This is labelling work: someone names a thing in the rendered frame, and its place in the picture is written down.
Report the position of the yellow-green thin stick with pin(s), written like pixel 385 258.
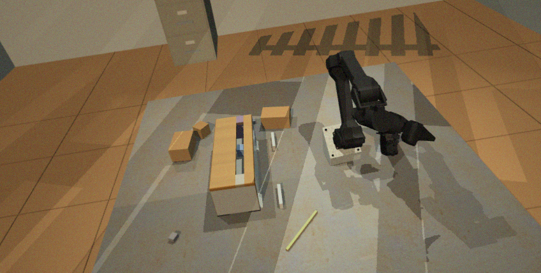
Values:
pixel 301 230

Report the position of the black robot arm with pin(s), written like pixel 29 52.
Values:
pixel 365 93

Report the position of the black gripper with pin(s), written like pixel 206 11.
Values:
pixel 412 131

